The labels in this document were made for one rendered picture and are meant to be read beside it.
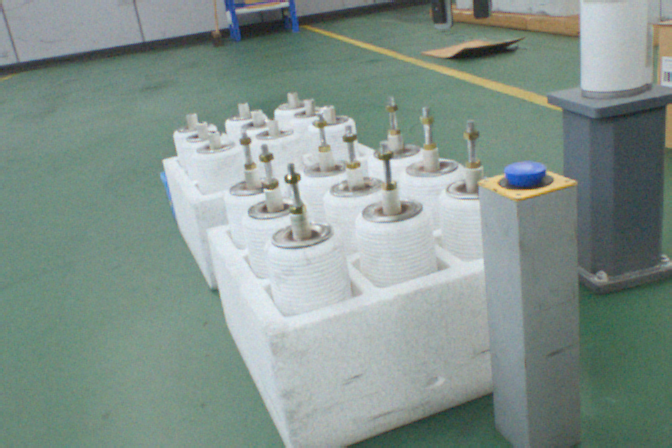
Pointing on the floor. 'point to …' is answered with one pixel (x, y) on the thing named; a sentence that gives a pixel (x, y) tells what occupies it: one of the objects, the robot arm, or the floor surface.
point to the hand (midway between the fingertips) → (463, 11)
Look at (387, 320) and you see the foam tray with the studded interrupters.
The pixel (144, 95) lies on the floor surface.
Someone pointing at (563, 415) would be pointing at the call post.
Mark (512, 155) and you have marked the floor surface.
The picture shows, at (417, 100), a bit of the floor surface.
